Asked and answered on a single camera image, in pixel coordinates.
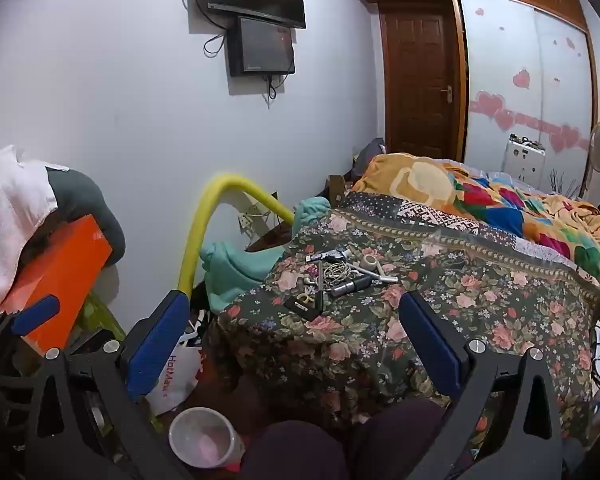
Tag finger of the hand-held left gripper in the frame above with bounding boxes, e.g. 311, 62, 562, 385
0, 296, 61, 346

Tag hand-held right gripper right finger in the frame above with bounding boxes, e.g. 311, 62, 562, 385
399, 291, 566, 480

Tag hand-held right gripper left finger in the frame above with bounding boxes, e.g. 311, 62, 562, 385
25, 291, 196, 480

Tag white plastic shopping bag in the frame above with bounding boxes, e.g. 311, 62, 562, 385
145, 327, 203, 416

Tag orange box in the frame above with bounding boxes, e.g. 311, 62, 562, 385
0, 214, 113, 351

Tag green leaf-print cloth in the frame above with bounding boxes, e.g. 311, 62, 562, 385
70, 290, 126, 346

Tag dark floral bedspread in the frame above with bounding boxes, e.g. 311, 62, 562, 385
215, 210, 600, 441

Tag silver stick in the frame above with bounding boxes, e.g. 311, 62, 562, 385
357, 266, 398, 283

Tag black cylinder flashlight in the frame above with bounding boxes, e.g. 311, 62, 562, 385
330, 276, 372, 298

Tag clear plastic cup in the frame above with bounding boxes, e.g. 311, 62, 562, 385
168, 407, 246, 470

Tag yellow foam tube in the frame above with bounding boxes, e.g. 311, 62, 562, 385
177, 173, 297, 297

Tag white towel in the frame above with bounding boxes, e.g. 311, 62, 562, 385
0, 145, 61, 313

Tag teal plastic rocking horse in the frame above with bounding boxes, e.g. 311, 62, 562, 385
200, 196, 331, 313

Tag grey cloth bundle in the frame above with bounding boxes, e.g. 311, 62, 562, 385
25, 167, 127, 266

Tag patchwork patterned quilt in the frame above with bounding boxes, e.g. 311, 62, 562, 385
337, 192, 600, 281

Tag small printed packet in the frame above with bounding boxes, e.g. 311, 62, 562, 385
306, 249, 351, 263

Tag colourful orange blanket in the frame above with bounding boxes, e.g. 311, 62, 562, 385
352, 152, 600, 286

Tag grey backpack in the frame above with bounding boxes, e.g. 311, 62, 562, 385
355, 137, 386, 171

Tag small white cabinet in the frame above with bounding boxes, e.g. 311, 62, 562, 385
502, 134, 547, 181

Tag dark dried twigs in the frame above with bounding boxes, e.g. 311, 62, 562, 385
550, 170, 581, 196

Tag brown wooden door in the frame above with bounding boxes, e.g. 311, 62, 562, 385
378, 2, 463, 161

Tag pink heart stickers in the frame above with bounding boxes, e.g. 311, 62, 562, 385
470, 7, 593, 156

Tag white sliding wardrobe doors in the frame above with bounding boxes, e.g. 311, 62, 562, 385
455, 0, 598, 196

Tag white tangled earphone cables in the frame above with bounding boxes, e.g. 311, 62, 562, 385
322, 260, 363, 281

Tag white wall socket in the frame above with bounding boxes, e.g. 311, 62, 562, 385
237, 202, 271, 236

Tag black monitor cable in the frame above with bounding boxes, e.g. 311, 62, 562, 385
265, 74, 287, 109

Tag small black wall monitor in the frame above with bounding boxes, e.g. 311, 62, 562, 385
228, 16, 297, 78

